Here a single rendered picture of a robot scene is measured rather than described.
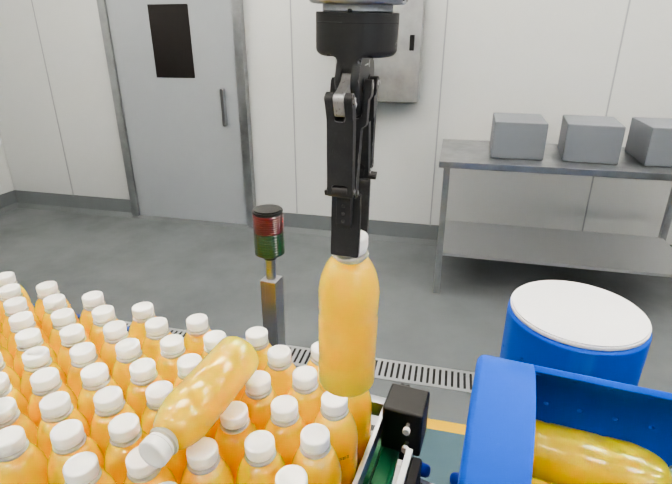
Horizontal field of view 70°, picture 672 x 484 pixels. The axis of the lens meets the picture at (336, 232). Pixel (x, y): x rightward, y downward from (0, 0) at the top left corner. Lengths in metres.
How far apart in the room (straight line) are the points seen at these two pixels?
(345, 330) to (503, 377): 0.18
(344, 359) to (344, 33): 0.35
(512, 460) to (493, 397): 0.06
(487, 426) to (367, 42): 0.39
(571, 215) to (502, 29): 1.47
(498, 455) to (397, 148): 3.47
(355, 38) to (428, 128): 3.42
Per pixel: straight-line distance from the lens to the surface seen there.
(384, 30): 0.45
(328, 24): 0.45
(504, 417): 0.55
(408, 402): 0.89
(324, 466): 0.70
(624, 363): 1.12
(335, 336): 0.56
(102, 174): 5.09
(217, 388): 0.69
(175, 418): 0.65
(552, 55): 3.84
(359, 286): 0.52
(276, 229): 0.99
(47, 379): 0.88
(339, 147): 0.43
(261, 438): 0.69
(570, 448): 0.68
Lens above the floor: 1.59
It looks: 22 degrees down
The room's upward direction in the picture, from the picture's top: straight up
